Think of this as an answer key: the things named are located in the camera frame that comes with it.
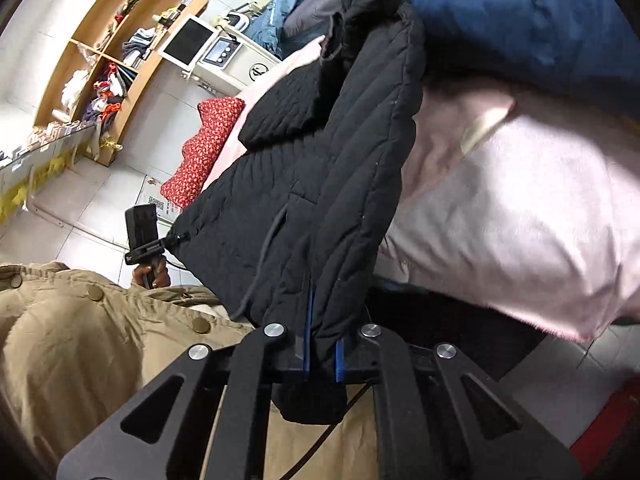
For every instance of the person's left hand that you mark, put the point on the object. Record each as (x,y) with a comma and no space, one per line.
(161,275)

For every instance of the navy blue garment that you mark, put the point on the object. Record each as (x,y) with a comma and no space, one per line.
(500,15)

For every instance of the row of small boxes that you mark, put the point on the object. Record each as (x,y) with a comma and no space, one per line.
(45,142)

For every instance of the small white grey device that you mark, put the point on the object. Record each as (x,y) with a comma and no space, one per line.
(237,20)

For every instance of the red floral pillow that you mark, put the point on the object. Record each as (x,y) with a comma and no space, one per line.
(205,150)

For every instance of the pink polka dot blanket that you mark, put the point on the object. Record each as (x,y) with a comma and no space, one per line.
(525,210)

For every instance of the tan padded coat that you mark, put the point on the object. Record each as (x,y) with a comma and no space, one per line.
(75,350)

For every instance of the wooden cubby shelf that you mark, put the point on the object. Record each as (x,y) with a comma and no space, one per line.
(135,95)

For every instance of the white machine with screen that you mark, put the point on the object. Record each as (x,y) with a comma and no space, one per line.
(250,67)

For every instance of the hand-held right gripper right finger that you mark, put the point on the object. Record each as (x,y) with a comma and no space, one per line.
(340,365)

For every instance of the black quilted jacket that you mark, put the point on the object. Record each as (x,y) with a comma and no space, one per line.
(325,160)

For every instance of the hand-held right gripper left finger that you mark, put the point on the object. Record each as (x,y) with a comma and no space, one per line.
(308,350)

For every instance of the cardboard box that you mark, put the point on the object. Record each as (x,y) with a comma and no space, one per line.
(152,195)

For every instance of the red glossy panel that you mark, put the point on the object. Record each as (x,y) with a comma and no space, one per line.
(607,430)

